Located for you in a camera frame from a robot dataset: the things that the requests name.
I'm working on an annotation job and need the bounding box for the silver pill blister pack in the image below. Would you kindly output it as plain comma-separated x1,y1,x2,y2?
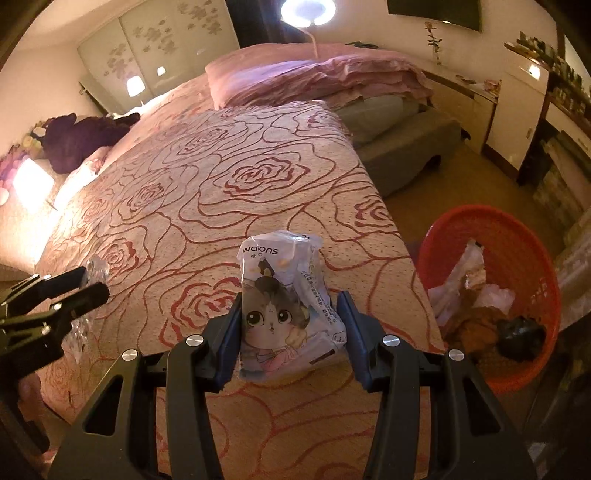
64,255,109,363

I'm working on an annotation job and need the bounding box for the red plastic trash basket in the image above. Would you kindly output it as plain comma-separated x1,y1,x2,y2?
417,205,561,395

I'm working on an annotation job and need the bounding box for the black crumpled bag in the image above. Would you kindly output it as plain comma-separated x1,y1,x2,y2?
496,316,546,362

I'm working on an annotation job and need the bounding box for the clear plastic wrapper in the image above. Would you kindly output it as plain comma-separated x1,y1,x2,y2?
428,239,486,327

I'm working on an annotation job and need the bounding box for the cat print plastic wrapper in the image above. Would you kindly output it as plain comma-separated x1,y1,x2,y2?
238,230,346,383

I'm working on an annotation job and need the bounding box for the rose pattern bedspread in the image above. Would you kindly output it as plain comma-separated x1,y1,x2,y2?
37,75,443,479

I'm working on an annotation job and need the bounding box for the brown wrapper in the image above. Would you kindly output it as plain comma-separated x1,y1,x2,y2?
442,307,508,355

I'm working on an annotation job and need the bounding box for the round ring lamp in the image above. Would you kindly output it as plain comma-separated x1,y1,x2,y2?
280,0,337,59

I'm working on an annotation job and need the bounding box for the dresser with mirror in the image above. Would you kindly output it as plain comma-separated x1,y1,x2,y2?
505,33,590,209

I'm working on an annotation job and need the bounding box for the grey bed end bench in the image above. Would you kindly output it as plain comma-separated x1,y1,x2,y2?
335,95,462,197

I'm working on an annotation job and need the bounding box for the white tall cabinet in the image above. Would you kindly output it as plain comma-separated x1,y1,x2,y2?
483,45,549,180

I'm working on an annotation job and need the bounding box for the white tissue trash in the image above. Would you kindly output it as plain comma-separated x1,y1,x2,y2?
474,284,516,315

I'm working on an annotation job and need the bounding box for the rose in vase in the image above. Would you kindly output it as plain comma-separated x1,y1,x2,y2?
425,21,443,65

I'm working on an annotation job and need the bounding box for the white sliding wardrobe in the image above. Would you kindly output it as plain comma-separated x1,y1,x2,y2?
77,0,239,114

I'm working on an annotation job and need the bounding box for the folded pink quilt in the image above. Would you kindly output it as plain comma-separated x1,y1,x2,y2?
205,43,433,109

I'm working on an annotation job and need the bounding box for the wall mounted black television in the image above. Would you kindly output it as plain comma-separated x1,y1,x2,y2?
387,0,482,31

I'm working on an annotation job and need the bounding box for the white low cabinet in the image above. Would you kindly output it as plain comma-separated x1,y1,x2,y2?
424,69,497,154

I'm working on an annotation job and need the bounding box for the dark purple garment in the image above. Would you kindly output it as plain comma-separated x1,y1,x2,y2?
40,113,140,174

